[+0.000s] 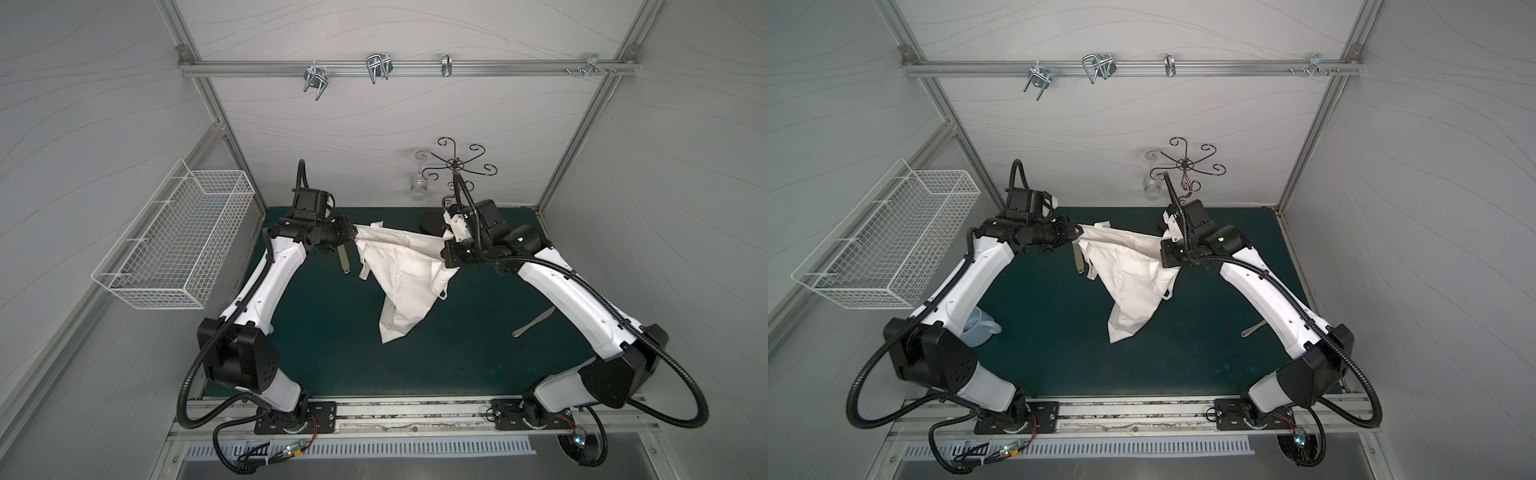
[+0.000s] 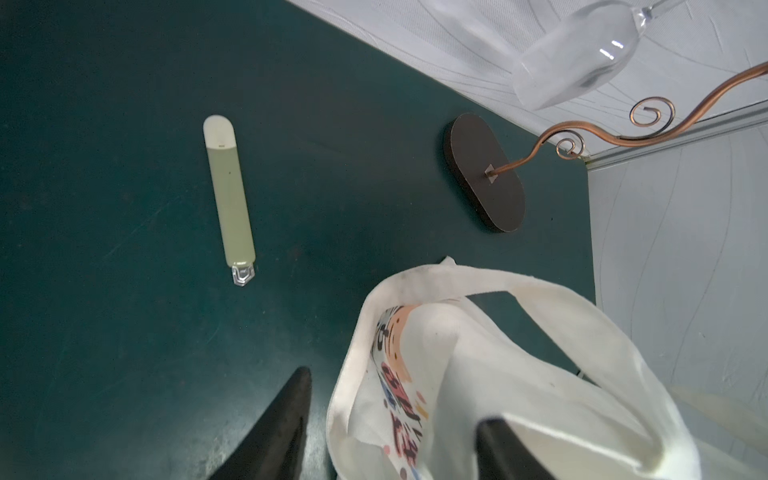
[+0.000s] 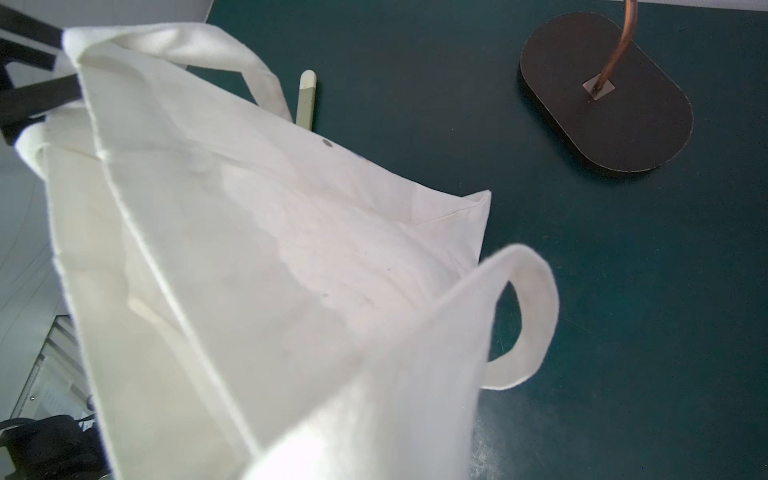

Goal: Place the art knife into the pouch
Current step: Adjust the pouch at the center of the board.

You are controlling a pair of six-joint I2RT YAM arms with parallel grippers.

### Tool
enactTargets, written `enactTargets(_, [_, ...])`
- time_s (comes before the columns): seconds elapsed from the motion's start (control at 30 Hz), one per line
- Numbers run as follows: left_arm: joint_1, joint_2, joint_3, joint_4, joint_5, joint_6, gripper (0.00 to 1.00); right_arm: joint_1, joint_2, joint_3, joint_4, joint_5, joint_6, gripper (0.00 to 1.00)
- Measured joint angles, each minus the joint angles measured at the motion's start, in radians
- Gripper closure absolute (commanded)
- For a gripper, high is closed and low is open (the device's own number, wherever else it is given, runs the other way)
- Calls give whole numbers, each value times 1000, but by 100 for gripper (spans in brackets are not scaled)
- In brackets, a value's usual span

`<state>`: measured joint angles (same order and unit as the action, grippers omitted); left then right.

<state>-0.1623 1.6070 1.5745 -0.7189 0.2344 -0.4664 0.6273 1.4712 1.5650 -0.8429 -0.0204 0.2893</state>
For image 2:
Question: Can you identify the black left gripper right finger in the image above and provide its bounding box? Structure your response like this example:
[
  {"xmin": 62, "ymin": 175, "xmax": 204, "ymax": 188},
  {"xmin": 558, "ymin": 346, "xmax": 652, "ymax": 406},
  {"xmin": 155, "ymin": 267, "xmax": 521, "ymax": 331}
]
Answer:
[{"xmin": 475, "ymin": 419, "xmax": 554, "ymax": 480}]

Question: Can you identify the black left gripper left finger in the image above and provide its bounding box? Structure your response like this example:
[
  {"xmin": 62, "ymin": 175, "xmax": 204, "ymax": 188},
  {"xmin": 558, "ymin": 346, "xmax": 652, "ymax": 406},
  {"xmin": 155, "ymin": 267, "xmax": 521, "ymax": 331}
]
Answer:
[{"xmin": 211, "ymin": 366, "xmax": 312, "ymax": 480}]

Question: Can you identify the white printed canvas tote bag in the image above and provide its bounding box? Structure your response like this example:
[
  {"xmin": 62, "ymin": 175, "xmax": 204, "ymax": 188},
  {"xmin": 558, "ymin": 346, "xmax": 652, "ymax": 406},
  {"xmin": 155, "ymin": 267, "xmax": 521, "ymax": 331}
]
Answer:
[{"xmin": 325, "ymin": 256, "xmax": 768, "ymax": 480}]

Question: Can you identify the olive green utility knife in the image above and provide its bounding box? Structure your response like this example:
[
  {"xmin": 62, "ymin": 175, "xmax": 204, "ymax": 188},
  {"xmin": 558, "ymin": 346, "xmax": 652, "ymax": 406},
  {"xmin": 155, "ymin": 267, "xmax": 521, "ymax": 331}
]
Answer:
[{"xmin": 203, "ymin": 115, "xmax": 256, "ymax": 287}]

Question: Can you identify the green table mat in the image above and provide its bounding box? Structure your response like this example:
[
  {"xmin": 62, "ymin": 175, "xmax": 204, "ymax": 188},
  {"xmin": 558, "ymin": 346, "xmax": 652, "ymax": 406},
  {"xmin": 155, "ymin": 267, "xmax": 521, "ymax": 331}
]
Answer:
[{"xmin": 1, "ymin": 1, "xmax": 595, "ymax": 479}]

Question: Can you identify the bronze scroll hanger stand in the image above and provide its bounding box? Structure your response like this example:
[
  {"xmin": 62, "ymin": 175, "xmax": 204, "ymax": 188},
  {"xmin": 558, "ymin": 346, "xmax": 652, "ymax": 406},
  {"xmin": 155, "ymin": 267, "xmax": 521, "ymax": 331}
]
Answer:
[{"xmin": 443, "ymin": 62, "xmax": 767, "ymax": 232}]

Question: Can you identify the clear glass bottle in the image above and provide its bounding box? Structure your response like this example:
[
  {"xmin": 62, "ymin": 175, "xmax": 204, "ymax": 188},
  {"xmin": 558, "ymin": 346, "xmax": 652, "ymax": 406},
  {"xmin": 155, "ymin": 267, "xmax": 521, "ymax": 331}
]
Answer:
[{"xmin": 511, "ymin": 1, "xmax": 680, "ymax": 111}]

